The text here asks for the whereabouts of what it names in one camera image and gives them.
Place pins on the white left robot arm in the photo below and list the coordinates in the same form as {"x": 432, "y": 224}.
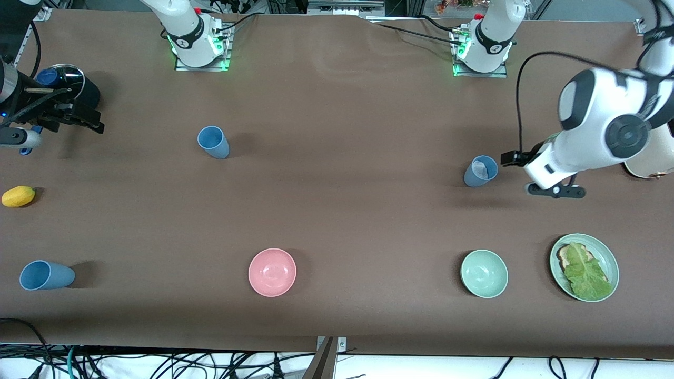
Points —
{"x": 595, "y": 131}

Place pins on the glass lid blue knob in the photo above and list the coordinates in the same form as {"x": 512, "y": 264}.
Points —
{"x": 71, "y": 78}

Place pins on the mint green plate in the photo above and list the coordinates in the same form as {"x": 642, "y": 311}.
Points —
{"x": 605, "y": 258}

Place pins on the toast bread slice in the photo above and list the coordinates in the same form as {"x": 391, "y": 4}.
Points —
{"x": 564, "y": 258}

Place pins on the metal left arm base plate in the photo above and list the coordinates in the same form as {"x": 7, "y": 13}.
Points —
{"x": 497, "y": 74}

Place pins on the yellow lemon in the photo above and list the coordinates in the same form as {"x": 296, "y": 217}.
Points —
{"x": 18, "y": 196}

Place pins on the cream white cooking pot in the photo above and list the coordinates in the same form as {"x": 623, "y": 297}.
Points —
{"x": 653, "y": 158}

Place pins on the mint green bowl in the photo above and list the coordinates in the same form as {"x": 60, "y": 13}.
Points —
{"x": 484, "y": 273}

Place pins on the pink bowl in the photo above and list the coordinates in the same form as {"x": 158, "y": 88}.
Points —
{"x": 272, "y": 272}

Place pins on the dark metal leg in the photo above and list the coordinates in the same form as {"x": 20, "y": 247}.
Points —
{"x": 321, "y": 366}

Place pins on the blue cup holding paper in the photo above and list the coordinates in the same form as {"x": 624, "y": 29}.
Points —
{"x": 474, "y": 179}

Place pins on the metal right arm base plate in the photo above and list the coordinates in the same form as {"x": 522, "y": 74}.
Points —
{"x": 226, "y": 52}

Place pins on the grey power strip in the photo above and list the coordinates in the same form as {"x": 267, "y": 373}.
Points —
{"x": 342, "y": 8}

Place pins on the silver table edge bracket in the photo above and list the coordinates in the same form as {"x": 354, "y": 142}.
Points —
{"x": 341, "y": 345}

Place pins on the green lettuce leaf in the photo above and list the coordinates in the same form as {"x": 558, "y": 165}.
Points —
{"x": 587, "y": 276}

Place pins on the blue plastic cup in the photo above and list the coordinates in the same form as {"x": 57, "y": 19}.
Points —
{"x": 58, "y": 276}
{"x": 216, "y": 147}

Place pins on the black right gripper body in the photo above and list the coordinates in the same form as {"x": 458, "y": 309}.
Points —
{"x": 48, "y": 111}

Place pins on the silver frame corner bracket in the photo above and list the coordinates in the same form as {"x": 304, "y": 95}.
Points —
{"x": 643, "y": 26}
{"x": 43, "y": 13}

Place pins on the white crumpled paper wad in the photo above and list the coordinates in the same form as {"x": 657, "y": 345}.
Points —
{"x": 480, "y": 168}

